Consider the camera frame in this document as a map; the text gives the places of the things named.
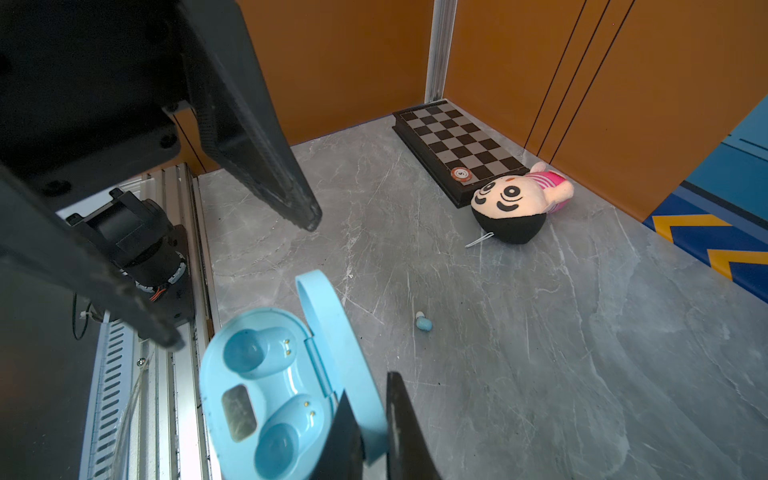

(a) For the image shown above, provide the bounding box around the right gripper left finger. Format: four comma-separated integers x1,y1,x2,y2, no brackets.
310,393,364,480

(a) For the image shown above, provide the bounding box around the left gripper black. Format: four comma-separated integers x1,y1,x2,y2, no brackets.
1,1,322,351

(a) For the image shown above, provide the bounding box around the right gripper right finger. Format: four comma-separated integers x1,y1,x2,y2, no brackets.
385,371,441,480

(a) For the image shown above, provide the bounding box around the blue earbud case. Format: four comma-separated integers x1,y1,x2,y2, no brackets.
199,270,389,479

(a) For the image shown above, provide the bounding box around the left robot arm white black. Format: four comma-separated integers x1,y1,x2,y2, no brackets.
1,1,322,350

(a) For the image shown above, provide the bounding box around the blue earbud centre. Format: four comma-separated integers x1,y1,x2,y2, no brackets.
415,311,433,332

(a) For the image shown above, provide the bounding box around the white vent grille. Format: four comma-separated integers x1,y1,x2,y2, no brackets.
78,321,135,479

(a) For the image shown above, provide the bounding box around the plush doll pink shirt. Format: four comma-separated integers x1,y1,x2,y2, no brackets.
466,161,574,248

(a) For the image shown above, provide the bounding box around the red poker chip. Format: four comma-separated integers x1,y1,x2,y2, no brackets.
451,167,473,184

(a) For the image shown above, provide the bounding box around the black white chessboard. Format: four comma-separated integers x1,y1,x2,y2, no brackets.
393,100,528,208

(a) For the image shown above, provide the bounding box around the aluminium front rail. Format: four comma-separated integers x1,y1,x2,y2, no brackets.
59,161,223,480

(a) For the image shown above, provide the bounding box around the left corner aluminium post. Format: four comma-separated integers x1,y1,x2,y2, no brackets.
424,0,458,103

